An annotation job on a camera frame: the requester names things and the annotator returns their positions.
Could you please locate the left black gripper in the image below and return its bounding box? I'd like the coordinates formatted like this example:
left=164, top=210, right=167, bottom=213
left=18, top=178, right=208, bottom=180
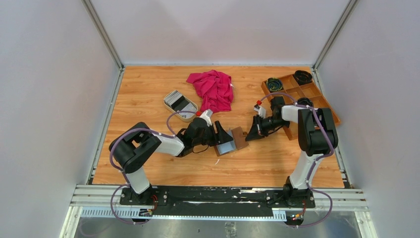
left=193, top=121, right=233, bottom=147

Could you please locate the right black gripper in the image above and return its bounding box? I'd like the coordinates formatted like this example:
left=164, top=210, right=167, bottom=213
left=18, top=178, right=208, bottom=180
left=246, top=115, right=289, bottom=142

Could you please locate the brown leather card holder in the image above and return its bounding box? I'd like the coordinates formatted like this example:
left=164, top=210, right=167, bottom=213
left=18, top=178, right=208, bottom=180
left=214, top=126, right=249, bottom=157

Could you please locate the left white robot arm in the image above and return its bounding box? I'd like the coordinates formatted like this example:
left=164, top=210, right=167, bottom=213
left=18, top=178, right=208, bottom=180
left=109, top=118, right=234, bottom=205

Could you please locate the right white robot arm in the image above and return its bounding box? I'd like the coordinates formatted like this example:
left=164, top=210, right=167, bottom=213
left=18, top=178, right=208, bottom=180
left=245, top=94, right=338, bottom=207

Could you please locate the beige card tray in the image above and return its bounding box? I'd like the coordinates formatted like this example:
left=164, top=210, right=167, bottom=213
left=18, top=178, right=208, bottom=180
left=163, top=90, right=199, bottom=123

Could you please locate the stack of credit cards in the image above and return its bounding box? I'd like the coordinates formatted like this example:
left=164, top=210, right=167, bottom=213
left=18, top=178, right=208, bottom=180
left=164, top=90, right=197, bottom=119

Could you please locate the crumpled pink cloth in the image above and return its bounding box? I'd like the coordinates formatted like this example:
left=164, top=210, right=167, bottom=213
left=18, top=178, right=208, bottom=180
left=186, top=70, right=234, bottom=113

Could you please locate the brown wooden compartment tray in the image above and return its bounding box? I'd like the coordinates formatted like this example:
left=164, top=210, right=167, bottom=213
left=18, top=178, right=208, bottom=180
left=261, top=70, right=341, bottom=140

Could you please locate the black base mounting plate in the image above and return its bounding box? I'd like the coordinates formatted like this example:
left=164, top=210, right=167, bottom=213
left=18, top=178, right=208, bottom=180
left=119, top=186, right=315, bottom=217

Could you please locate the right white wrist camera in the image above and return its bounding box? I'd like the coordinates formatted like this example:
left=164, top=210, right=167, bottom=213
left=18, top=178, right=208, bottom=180
left=254, top=100, right=266, bottom=119

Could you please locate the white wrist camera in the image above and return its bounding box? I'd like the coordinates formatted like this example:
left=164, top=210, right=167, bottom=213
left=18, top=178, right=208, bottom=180
left=196, top=109, right=213, bottom=126
left=254, top=100, right=266, bottom=119

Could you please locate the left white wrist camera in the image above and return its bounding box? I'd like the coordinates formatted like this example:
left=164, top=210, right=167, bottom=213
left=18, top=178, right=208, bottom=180
left=196, top=109, right=213, bottom=126

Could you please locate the black coiled cable front-left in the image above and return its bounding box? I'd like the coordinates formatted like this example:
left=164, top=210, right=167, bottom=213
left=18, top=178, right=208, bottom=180
left=265, top=77, right=283, bottom=93

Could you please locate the black coiled cable back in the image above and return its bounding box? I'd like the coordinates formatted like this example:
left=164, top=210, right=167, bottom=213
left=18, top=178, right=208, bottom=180
left=293, top=69, right=314, bottom=86

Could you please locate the aluminium frame rail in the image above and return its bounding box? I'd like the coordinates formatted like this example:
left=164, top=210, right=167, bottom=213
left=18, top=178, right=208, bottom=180
left=70, top=185, right=368, bottom=221

